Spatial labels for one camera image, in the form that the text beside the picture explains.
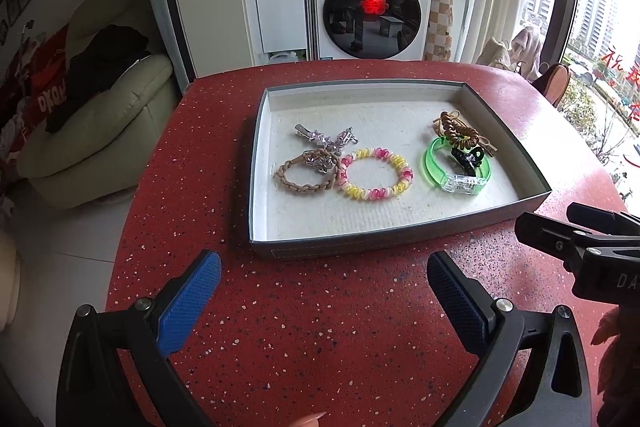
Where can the black claw hair clip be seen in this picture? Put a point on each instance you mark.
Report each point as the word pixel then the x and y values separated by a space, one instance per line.
pixel 467 159

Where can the person's right hand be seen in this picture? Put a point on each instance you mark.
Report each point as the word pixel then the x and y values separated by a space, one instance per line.
pixel 612 332

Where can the cream leather sofa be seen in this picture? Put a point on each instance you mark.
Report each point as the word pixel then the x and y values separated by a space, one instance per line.
pixel 100 132

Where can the rhinestone hair clip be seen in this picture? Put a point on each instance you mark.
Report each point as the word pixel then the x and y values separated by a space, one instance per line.
pixel 350 136

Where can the shallow grey white-lined tray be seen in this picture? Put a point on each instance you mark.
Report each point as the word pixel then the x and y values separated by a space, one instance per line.
pixel 390 217

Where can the person's left hand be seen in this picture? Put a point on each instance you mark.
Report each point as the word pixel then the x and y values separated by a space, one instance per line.
pixel 307 422

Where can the pale pink garment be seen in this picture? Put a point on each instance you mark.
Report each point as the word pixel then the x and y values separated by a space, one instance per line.
pixel 527 49

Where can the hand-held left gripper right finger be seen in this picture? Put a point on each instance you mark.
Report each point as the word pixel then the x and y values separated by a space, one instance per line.
pixel 455 302

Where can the red printed cloth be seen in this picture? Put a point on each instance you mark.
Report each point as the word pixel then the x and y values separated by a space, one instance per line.
pixel 50 92

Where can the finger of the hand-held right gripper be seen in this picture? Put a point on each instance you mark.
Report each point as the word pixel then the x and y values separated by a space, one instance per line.
pixel 550 234
pixel 605 219

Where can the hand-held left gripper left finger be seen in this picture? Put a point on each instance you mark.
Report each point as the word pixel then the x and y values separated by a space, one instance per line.
pixel 192 302

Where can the white plastic jug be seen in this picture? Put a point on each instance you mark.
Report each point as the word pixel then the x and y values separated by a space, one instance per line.
pixel 280 57

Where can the dark clothing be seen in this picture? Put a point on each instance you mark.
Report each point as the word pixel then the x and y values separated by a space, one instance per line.
pixel 100 57

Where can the wooden chair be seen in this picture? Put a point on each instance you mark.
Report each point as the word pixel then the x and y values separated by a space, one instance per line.
pixel 552 84

